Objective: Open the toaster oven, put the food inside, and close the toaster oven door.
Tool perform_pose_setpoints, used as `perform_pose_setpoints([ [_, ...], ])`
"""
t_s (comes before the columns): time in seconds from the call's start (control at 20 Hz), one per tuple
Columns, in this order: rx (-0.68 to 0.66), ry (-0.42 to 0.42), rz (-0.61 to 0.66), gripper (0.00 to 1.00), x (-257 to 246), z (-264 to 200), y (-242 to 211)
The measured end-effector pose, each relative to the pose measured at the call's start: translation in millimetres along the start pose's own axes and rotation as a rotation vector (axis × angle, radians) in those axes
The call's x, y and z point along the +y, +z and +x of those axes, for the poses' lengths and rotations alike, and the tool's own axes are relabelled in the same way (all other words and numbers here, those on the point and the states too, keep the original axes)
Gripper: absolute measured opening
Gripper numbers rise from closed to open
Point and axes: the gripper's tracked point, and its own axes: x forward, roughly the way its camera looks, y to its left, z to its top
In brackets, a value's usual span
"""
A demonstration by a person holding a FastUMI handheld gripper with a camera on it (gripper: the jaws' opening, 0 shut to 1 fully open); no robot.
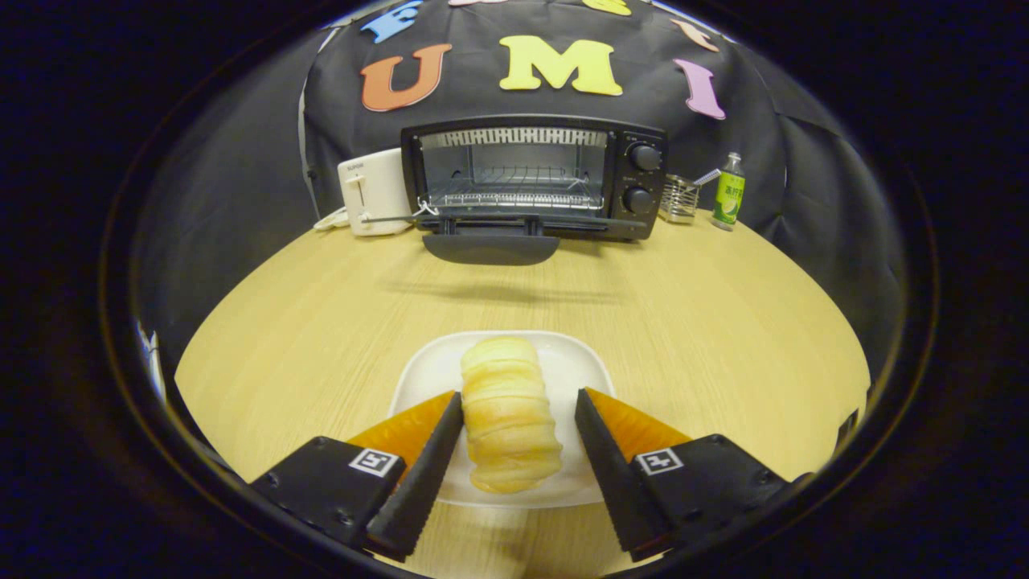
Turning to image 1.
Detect metal mesh holder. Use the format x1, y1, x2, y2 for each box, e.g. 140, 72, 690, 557
658, 174, 700, 224

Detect black toaster oven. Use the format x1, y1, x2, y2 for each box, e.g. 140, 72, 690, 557
400, 115, 668, 266

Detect white square plate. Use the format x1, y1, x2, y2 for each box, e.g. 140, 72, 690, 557
388, 331, 616, 509

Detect white pop-up toaster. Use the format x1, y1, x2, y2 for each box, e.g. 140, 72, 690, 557
338, 148, 415, 237

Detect golden bread roll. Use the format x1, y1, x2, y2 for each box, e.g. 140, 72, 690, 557
461, 336, 564, 495

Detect green drink bottle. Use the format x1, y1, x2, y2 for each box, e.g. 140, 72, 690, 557
711, 152, 746, 232

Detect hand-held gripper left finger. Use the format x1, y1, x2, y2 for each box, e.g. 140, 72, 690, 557
251, 391, 465, 561

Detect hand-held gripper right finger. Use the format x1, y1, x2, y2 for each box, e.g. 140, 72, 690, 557
574, 388, 793, 562

